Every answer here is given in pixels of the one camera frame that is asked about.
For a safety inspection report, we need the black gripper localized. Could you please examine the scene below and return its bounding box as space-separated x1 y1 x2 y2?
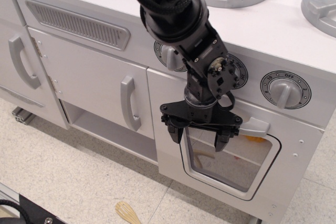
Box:
160 92 242 152

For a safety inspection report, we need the white oven door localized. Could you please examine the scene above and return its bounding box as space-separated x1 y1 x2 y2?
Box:
148 70 324 223

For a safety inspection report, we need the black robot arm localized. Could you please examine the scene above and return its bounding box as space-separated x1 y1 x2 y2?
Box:
137 0 243 152

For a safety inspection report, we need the orange toy pumpkin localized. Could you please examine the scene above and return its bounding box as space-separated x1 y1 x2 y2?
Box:
245 135 265 143

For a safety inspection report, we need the grey middle stove knob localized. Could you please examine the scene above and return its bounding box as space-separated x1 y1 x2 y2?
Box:
227 53 248 89

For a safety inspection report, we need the grey stove knob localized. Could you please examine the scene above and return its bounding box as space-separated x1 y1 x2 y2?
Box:
154 41 187 72
260 70 311 110
227 53 248 89

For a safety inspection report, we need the grey left stove knob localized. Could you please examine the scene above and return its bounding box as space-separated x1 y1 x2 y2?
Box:
154 41 187 72

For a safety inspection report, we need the white cabinet door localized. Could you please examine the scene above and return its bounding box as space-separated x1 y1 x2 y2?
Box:
29 28 154 138

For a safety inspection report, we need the grey right stove knob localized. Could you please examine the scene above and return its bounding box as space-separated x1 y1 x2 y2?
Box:
260 70 311 110

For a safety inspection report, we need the wooden slotted spatula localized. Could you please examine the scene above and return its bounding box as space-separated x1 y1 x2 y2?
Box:
115 201 141 224

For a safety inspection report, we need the white toy kitchen body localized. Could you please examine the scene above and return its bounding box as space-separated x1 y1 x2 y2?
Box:
1 0 335 223

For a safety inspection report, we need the silver right stove burner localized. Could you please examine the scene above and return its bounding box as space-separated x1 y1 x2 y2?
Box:
301 0 335 37

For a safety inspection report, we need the white fridge door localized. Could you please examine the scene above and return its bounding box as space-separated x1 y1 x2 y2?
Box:
1 20 69 129

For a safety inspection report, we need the grey vent grille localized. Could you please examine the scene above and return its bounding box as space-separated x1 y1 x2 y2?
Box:
26 0 131 51

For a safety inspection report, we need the grey oven door handle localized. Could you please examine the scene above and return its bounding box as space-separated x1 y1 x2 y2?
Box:
239 117 270 137

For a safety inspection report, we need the grey cabinet door handle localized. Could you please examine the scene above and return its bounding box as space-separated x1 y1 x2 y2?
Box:
120 76 141 132

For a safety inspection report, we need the aluminium extrusion frame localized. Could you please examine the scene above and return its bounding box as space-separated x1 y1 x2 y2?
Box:
12 107 35 125

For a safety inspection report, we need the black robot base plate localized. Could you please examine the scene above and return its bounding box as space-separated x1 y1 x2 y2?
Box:
0 195 66 224

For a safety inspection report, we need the grey fridge door handle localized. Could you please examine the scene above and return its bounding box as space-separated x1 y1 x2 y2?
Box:
8 35 40 90

